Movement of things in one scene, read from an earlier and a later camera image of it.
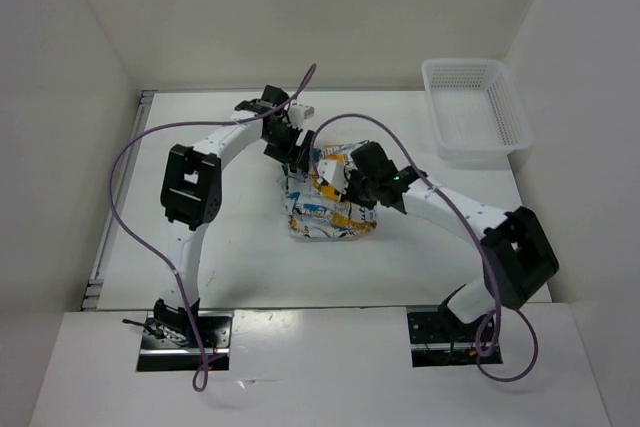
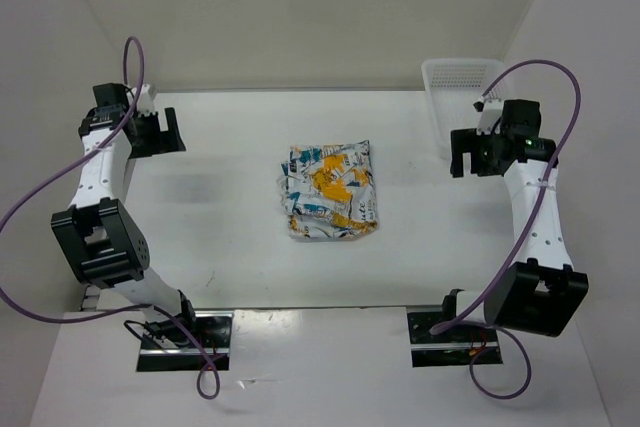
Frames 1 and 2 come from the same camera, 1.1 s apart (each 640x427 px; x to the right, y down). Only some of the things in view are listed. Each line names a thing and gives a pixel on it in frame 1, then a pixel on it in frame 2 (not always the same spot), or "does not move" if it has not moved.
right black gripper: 349,196 to 467,140
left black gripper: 293,154 to 163,142
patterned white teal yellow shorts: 316,207 does not move
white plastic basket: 476,113 does not move
